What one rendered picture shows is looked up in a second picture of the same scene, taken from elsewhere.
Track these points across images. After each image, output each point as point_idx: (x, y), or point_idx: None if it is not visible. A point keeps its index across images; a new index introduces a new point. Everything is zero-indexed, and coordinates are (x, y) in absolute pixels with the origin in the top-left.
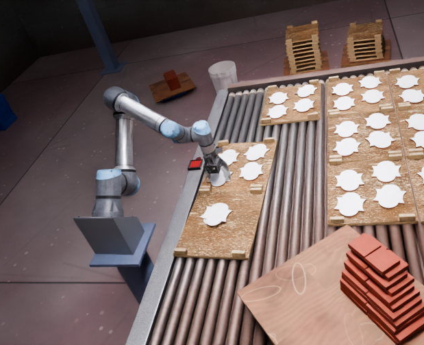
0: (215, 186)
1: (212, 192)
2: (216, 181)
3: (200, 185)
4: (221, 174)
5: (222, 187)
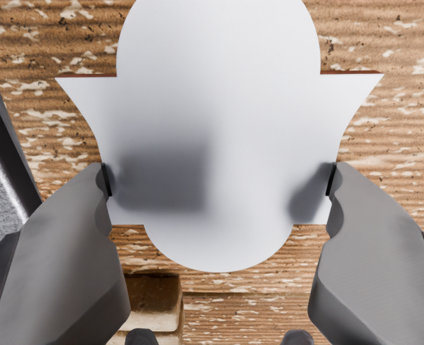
0: (205, 267)
1: (192, 301)
2: (191, 219)
3: (30, 178)
4: (225, 117)
5: (264, 260)
